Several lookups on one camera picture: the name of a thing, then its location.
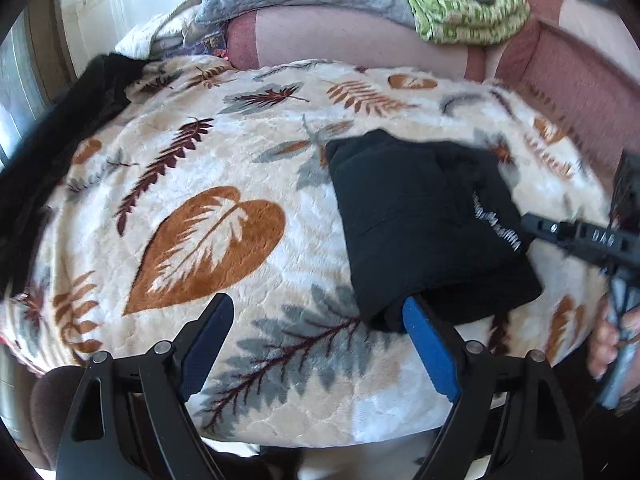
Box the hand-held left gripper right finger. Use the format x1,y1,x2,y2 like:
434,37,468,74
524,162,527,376
402,296,586,480

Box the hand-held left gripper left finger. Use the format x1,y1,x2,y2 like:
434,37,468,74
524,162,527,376
55,292,236,480

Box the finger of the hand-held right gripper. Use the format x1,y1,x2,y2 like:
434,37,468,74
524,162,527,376
520,212,552,242

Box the black pants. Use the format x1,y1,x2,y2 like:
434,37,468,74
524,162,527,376
325,129,545,333

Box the person's right hand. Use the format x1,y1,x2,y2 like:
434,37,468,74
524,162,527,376
587,302,640,381

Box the leaf print blanket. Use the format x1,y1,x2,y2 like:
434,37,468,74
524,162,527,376
7,57,618,448

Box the dark brown cushion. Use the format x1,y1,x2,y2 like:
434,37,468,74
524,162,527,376
30,365,96,472

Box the green printed blanket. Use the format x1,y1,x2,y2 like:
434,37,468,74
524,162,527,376
377,0,532,45

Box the black jacket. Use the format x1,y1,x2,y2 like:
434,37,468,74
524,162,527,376
0,52,147,297

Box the pink padded sofa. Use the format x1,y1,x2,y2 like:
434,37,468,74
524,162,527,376
226,0,640,173

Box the window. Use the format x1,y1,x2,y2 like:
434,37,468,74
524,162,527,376
0,25,51,173

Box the white crumpled cloth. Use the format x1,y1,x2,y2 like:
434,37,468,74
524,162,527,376
114,0,206,61

